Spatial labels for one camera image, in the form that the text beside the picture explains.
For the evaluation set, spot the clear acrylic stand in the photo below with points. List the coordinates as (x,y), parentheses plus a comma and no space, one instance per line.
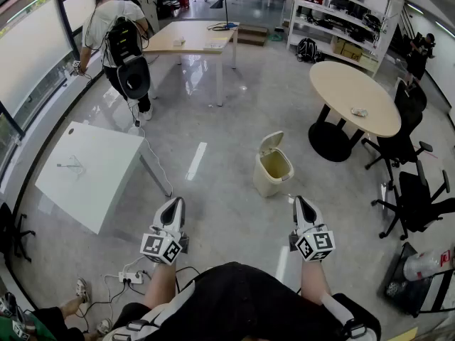
(76,169)

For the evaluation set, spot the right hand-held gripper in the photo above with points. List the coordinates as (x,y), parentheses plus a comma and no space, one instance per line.
(316,245)

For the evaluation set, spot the black white striped backpack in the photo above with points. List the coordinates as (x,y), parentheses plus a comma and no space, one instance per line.
(307,50)

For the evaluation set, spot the black framed window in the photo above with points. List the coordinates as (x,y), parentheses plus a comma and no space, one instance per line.
(32,37)

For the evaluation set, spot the white rectangular desk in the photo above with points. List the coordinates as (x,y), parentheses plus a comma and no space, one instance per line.
(99,162)

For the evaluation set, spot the person's left forearm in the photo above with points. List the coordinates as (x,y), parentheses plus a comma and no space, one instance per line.
(160,286)

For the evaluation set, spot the cardboard box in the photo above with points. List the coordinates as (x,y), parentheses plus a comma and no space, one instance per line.
(337,44)
(352,52)

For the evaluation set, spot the cream open-lid trash bin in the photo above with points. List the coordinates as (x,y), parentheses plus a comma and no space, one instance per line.
(270,179)

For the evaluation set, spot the wooden steps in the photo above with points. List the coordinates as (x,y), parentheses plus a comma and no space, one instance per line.
(252,36)

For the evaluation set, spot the person's right forearm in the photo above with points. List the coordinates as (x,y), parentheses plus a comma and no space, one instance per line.
(314,282)

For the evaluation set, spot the clear water jug red cap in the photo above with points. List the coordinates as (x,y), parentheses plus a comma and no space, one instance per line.
(423,266)

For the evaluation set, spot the wooden desk with white legs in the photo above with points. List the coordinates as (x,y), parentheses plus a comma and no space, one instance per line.
(192,34)

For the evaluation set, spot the white power strip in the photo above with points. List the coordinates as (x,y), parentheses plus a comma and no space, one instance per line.
(129,278)

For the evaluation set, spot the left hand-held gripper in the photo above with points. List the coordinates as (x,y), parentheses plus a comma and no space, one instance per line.
(160,245)

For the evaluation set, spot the small white box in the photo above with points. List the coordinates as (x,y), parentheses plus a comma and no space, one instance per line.
(178,42)

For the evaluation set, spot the black worn backpack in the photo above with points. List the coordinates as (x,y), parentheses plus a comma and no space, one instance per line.
(122,44)

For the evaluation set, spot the person's body in black clothing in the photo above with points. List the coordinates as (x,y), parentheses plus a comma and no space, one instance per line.
(241,297)

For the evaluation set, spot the black platform trolley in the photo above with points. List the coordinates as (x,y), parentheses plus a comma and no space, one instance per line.
(398,282)

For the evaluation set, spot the white storage shelf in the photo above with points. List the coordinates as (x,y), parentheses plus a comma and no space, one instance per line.
(392,16)

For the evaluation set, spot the round wooden table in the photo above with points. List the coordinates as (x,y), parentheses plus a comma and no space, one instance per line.
(352,87)

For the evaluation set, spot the black brimmed hat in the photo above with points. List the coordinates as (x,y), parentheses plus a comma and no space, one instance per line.
(133,80)

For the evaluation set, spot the flat book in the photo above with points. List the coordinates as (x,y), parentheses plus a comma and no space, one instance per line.
(215,45)

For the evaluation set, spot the black office chair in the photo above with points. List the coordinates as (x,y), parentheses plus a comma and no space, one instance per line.
(405,133)
(416,197)
(7,226)

